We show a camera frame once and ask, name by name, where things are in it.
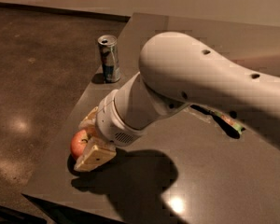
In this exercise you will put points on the silver green drink can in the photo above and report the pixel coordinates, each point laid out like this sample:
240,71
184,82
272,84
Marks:
108,48

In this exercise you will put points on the red apple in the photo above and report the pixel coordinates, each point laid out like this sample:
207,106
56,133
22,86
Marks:
79,142

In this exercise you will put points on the green rice chip bag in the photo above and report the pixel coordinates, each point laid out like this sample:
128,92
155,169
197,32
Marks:
228,125

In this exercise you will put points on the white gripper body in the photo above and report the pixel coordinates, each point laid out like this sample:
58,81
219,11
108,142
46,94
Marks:
111,123

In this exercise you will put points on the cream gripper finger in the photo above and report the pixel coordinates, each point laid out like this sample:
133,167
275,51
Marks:
89,120
96,153

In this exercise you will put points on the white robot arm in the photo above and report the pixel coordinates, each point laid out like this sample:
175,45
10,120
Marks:
176,70

